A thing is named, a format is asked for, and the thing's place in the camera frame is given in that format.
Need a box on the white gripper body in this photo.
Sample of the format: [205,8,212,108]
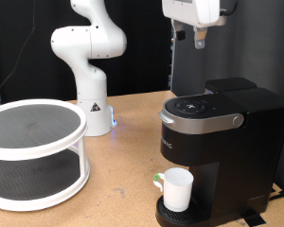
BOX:
[161,0,222,28]

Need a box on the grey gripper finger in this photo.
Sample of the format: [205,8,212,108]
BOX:
[171,18,186,42]
[193,26,208,50]

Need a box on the silver Keurig lid handle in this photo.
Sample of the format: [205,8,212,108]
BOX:
[157,108,245,135]

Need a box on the white mug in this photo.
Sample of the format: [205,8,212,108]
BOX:
[152,166,194,213]

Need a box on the black Keurig coffee machine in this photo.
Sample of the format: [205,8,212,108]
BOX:
[154,77,284,227]

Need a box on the dark grey partition panel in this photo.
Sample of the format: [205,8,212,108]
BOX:
[170,0,284,200]

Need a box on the black grip liner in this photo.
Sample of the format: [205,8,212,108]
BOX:
[0,149,81,201]
[0,103,82,149]

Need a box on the white two-tier turntable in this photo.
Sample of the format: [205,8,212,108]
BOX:
[0,98,91,212]

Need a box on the black tape strip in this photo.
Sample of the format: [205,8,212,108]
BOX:
[240,207,267,227]

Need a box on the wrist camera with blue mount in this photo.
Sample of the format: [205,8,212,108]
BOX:
[216,9,228,27]

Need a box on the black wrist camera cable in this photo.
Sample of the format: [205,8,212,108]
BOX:
[220,0,240,17]

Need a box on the black hanging cable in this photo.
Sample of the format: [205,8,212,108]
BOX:
[0,0,36,105]

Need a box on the black power cord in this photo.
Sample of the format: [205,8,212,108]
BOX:
[268,188,284,202]

